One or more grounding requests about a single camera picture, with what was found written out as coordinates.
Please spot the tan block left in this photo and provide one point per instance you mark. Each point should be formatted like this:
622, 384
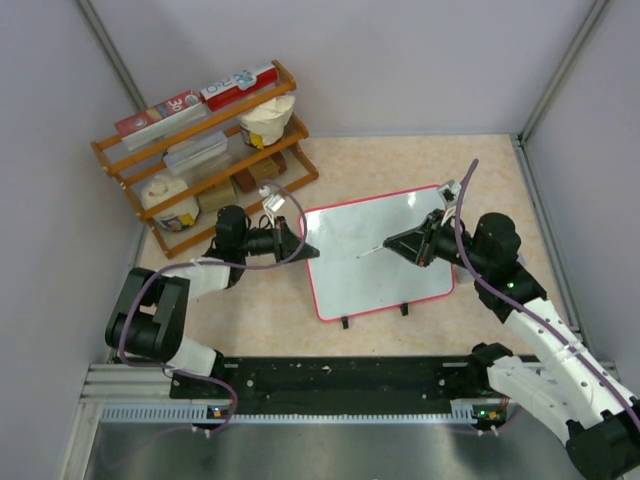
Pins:
217, 196

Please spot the brown block right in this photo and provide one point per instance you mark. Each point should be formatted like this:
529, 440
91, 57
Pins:
266, 169

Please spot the white black marker pen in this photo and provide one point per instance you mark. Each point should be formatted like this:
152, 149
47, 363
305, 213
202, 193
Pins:
370, 251

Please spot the red white wrap box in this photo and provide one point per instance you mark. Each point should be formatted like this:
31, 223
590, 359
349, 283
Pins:
155, 122

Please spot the orange wooden shelf rack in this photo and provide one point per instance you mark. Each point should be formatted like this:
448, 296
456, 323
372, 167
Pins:
168, 203

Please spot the white bag upper shelf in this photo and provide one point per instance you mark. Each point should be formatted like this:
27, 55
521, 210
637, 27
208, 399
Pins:
264, 125

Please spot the grey slotted cable duct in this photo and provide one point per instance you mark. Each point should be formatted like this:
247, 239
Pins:
457, 412

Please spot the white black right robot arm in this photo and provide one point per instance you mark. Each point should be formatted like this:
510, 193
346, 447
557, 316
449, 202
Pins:
595, 418

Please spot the red foil box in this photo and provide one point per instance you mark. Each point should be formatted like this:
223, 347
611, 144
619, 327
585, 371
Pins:
224, 92

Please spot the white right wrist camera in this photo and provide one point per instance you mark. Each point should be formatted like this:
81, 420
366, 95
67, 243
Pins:
449, 192

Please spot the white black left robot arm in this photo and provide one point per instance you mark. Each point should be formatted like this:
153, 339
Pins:
148, 320

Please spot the clear plastic box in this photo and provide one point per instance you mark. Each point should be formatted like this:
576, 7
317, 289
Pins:
189, 154

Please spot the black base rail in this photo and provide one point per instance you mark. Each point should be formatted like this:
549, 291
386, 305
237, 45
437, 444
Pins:
366, 384

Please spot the pink framed whiteboard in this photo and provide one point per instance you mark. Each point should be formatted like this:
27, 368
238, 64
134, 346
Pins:
345, 286

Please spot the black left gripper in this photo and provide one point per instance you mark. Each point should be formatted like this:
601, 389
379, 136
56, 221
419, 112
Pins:
286, 243

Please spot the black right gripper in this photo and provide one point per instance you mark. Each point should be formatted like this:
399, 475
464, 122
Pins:
419, 244

